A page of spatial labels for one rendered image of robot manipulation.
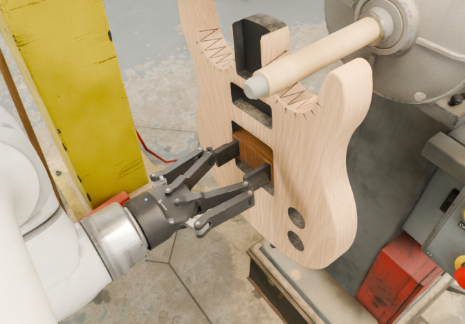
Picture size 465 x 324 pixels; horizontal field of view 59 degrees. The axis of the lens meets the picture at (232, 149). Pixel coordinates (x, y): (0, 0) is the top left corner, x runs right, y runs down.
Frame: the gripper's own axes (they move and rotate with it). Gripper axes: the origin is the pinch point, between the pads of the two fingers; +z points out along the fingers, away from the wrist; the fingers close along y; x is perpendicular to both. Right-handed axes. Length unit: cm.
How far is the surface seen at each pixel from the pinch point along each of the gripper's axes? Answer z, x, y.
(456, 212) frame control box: 16.6, -3.5, 25.1
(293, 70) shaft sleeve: -0.1, 19.8, 9.7
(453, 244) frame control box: 16.6, -9.8, 26.4
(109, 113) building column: 4, -40, -90
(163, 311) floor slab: -13, -99, -45
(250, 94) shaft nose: -5.5, 18.8, 8.8
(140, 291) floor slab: -16, -97, -57
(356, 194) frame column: 34.0, -34.8, -2.9
